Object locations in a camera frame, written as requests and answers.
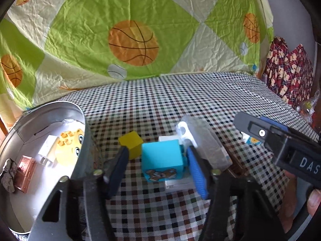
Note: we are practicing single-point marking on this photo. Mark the white charger plug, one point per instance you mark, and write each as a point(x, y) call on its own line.
point(49, 148)

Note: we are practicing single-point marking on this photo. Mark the basketball printed bed sheet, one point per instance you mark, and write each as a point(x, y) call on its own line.
point(75, 30)

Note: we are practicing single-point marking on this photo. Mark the blue bear toy block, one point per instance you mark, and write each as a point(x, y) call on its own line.
point(161, 155)

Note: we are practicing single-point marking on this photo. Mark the red plaid bear cloth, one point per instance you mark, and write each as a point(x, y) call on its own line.
point(283, 67)

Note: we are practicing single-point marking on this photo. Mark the copper makeup palette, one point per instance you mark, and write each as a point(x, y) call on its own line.
point(25, 173)

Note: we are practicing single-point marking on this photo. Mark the round metal tin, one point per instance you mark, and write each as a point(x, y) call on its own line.
point(30, 120)

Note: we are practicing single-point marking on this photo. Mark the yellow face toy block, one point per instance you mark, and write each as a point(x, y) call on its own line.
point(67, 148)

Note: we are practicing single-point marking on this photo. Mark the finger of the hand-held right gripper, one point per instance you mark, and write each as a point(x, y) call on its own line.
point(274, 124)
point(250, 125)

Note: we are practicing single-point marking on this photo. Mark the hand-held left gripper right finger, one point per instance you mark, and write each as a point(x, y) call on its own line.
point(198, 170)

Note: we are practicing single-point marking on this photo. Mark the clear plastic case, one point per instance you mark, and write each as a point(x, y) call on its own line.
point(208, 140)

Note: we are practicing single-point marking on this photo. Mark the yellow cube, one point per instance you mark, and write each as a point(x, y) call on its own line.
point(131, 143)

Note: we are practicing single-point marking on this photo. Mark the small yellow toy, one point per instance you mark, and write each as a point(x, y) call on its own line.
point(307, 106)

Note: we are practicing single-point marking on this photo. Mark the white sun print block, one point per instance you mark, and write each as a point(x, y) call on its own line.
point(252, 140)

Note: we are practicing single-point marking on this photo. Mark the person's right hand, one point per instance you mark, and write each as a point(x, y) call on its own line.
point(291, 200)

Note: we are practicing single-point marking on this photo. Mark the checkered tablecloth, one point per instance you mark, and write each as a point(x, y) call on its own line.
point(163, 100)

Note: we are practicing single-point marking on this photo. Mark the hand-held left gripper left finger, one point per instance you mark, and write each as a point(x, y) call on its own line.
point(117, 170)

